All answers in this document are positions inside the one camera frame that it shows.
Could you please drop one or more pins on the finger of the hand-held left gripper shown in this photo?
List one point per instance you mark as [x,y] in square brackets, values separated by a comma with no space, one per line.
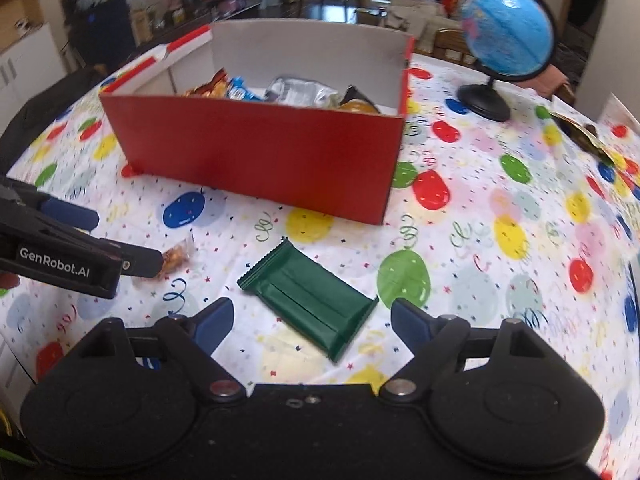
[70,216]
[142,262]

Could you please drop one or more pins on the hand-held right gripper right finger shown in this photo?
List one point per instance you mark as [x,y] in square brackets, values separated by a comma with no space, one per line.
[410,321]

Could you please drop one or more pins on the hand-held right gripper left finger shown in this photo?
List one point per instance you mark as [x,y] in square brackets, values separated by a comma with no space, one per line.
[215,320]

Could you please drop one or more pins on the small orange candy packet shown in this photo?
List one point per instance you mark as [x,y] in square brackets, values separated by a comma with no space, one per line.
[175,257]

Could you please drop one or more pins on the green wafer packet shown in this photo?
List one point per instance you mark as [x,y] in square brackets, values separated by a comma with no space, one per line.
[310,297]

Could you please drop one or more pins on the red cardboard box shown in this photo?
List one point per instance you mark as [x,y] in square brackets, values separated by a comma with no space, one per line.
[250,150]

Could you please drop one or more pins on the orange snack packet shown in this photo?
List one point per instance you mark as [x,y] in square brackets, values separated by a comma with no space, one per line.
[210,87]

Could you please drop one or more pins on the blue cookie packet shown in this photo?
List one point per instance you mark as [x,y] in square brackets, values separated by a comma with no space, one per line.
[242,89]

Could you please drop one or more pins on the clear silver packet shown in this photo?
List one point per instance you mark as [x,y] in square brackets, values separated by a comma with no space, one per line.
[305,91]

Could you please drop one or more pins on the balloon print tablecloth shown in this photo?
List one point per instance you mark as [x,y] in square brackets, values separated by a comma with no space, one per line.
[500,270]

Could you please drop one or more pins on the black jacket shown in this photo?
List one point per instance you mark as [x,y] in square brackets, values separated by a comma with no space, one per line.
[30,115]

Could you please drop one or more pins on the white cabinet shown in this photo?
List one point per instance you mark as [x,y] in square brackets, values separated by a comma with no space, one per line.
[25,70]

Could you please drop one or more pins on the black cabinet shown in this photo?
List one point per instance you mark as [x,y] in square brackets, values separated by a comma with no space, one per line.
[100,30]

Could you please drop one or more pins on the wooden shelf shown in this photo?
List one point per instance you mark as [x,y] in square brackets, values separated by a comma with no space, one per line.
[20,0]

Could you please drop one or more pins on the dark gold snack packet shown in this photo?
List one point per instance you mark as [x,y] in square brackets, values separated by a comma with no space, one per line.
[585,135]

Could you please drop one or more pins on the chair with pink cloth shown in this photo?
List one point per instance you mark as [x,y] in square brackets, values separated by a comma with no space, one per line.
[552,82]

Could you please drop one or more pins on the wooden chair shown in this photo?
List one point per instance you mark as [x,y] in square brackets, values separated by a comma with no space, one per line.
[450,42]

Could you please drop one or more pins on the blue desk globe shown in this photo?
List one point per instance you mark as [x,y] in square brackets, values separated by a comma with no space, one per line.
[505,35]

